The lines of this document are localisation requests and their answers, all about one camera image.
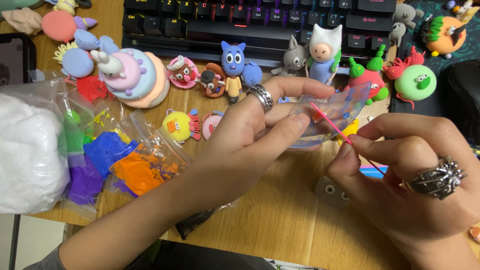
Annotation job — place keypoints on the person's right hand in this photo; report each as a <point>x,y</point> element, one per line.
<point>420,217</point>

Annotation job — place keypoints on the person's left hand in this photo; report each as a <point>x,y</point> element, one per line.
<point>240,142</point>

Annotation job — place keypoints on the thin pink clay strand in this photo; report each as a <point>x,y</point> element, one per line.
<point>332,123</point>

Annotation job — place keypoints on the clear blue protractor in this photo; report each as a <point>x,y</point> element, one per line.
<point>347,101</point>

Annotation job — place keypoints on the pink pig clay charm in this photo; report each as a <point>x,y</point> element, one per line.
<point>210,125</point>

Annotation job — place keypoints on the yellow duck clay charm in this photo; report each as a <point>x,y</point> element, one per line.
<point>177,126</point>

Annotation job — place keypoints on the brown clay animal figure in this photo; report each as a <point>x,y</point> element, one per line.
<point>210,82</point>

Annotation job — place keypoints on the blue clay tool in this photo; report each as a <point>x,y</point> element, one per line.
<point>369,171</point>

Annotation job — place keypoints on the blue round clay ball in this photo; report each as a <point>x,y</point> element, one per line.
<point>252,74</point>

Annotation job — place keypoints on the small orange clay bit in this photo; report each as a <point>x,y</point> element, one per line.
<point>317,116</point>

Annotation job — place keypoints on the blue cat clay figure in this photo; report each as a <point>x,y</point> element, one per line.
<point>233,60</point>

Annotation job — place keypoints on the brown cow on pink disc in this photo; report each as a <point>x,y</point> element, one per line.
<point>183,72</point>

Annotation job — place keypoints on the gray clay face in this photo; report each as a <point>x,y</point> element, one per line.
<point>332,191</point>

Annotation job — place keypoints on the bag of black clay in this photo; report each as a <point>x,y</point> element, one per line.
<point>195,223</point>

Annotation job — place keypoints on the bag of orange clay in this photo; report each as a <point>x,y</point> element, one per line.
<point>144,168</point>

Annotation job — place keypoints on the gray cat clay figure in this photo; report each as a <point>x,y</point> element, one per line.
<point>294,56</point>

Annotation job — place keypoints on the dark patterned mouse pad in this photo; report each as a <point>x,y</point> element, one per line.
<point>416,108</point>

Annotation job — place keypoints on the yellow clay piece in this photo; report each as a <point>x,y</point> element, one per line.
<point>352,129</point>

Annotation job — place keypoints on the black backlit keyboard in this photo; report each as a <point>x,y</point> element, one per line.
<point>225,26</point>

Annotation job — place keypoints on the pastel layered cake clay figure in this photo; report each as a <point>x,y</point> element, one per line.
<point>138,78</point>

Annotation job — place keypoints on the person's dark clothing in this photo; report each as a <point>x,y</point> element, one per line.
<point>195,257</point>

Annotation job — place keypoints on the white hooded clay figure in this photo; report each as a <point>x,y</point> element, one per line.
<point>324,48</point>

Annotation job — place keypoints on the black computer mouse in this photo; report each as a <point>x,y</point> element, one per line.
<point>463,97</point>

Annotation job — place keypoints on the bag of blue clay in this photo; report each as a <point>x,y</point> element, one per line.
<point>107,150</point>

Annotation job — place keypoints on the bag of yellow clay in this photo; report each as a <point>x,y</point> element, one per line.
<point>107,122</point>

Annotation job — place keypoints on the green round clay figure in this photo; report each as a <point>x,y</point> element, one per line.
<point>410,82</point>

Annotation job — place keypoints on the red clay figure green cacti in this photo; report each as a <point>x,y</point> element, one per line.
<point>367,77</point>

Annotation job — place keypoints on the red clay blob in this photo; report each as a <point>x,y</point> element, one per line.
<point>92,89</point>

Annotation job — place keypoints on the bag of purple clay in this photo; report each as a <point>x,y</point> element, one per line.
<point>84,183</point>

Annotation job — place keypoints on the bag of green clay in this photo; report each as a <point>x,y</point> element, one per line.
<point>73,135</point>

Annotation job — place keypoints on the orange round clay bird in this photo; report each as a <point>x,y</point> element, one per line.
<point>446,37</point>

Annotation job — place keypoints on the light blue round clay figure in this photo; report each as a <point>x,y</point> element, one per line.
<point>77,62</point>

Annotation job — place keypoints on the light blue clay pieces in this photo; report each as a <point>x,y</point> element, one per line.
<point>88,40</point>

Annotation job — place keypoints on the purple clay piece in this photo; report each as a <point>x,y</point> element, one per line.
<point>85,22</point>

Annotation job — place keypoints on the gray elephant clay figure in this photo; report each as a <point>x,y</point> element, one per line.
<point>403,17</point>

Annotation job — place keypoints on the bag of white clay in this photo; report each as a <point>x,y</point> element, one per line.
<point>28,153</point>

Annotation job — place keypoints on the cream clay figure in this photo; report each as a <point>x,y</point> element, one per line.
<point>467,9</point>

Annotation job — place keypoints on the salmon pink clay ball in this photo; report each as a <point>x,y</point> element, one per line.
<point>58,25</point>

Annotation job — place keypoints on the pale yellow clay figure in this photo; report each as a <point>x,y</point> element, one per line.
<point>65,5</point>

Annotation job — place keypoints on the black phone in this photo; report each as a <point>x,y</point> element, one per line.
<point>15,56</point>

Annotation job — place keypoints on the beige clay piece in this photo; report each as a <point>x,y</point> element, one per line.
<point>24,20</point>

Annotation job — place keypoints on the green clay piece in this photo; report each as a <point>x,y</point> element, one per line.
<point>17,3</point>

